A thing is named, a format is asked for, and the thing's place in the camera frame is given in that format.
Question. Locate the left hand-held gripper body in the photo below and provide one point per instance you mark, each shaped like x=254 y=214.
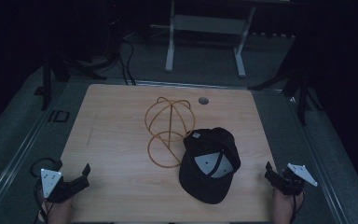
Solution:
x=52 y=183

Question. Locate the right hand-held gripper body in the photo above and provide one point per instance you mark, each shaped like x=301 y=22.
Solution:
x=301 y=174

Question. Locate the person's right hand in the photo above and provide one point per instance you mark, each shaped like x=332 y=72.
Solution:
x=284 y=208

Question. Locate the person's left hand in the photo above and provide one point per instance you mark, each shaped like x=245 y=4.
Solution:
x=59 y=213

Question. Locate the black baseball cap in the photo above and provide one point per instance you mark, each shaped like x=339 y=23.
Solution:
x=199 y=183

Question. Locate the black tripod stand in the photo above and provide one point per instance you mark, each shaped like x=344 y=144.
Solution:
x=47 y=84
x=301 y=87

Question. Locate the grey round table grommet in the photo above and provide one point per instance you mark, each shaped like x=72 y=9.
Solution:
x=203 y=100

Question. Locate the black rectangular floor bracket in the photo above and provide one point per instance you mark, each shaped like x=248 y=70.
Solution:
x=59 y=116

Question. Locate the white metal desk frame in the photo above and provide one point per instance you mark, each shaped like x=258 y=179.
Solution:
x=205 y=25

